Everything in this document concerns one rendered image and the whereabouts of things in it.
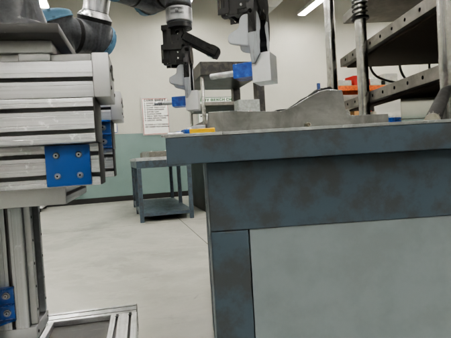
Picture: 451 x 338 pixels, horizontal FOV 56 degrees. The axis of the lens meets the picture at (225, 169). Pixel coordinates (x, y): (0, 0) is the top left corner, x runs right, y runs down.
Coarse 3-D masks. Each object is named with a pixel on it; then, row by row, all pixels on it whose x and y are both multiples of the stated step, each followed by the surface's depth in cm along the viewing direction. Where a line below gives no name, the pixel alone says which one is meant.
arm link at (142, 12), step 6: (144, 0) 120; (150, 0) 121; (156, 0) 121; (138, 6) 121; (144, 6) 121; (150, 6) 123; (156, 6) 123; (162, 6) 122; (138, 12) 127; (144, 12) 127; (150, 12) 126; (156, 12) 126
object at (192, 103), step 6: (180, 96) 119; (192, 96) 118; (198, 96) 119; (162, 102) 121; (168, 102) 121; (174, 102) 119; (180, 102) 119; (186, 102) 118; (192, 102) 118; (198, 102) 118; (186, 108) 118; (192, 108) 118; (198, 108) 118
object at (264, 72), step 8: (264, 56) 78; (272, 56) 80; (240, 64) 80; (248, 64) 80; (256, 64) 79; (264, 64) 78; (272, 64) 79; (224, 72) 83; (232, 72) 83; (240, 72) 80; (248, 72) 80; (256, 72) 79; (264, 72) 78; (272, 72) 79; (240, 80) 84; (256, 80) 79; (264, 80) 78; (272, 80) 79
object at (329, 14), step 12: (324, 0) 245; (444, 0) 130; (324, 12) 246; (444, 12) 130; (324, 24) 247; (444, 24) 130; (444, 36) 130; (444, 48) 131; (336, 60) 246; (444, 60) 131; (336, 72) 246; (444, 72) 131; (336, 84) 246; (444, 84) 131
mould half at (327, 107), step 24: (312, 96) 116; (336, 96) 116; (216, 120) 115; (240, 120) 115; (264, 120) 115; (288, 120) 116; (312, 120) 116; (336, 120) 116; (360, 120) 117; (384, 120) 117
